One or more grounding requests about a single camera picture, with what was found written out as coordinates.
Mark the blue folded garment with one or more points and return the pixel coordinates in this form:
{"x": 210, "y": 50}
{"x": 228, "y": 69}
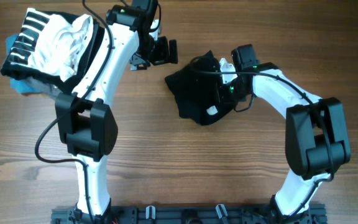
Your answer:
{"x": 18, "y": 85}

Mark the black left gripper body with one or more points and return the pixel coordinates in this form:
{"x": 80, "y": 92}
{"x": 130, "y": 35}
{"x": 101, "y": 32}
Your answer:
{"x": 156, "y": 51}

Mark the black t-shirt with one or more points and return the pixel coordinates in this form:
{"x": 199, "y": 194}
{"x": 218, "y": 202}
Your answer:
{"x": 195, "y": 93}

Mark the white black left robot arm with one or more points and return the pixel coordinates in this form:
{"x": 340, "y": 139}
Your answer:
{"x": 130, "y": 36}

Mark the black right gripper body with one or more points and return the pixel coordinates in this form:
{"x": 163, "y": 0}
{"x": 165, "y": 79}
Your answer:
{"x": 231, "y": 93}

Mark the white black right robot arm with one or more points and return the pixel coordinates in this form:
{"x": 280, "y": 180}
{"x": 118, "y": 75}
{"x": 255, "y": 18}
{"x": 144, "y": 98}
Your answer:
{"x": 316, "y": 139}

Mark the black folded garment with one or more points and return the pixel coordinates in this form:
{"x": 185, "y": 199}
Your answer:
{"x": 21, "y": 73}

